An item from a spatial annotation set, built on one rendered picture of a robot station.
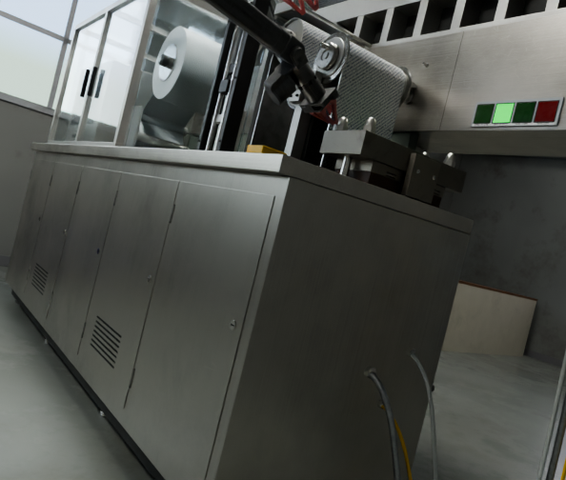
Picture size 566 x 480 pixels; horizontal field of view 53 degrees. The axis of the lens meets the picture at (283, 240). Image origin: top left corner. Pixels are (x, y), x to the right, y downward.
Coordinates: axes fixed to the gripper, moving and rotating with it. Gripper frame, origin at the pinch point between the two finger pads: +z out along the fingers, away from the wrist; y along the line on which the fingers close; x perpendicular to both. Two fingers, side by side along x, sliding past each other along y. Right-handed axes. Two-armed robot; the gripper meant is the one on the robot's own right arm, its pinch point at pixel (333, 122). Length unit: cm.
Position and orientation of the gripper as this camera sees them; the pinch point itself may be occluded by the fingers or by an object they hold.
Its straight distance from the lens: 159.6
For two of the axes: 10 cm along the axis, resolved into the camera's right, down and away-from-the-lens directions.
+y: 5.6, 1.5, -8.1
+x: 6.1, -7.4, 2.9
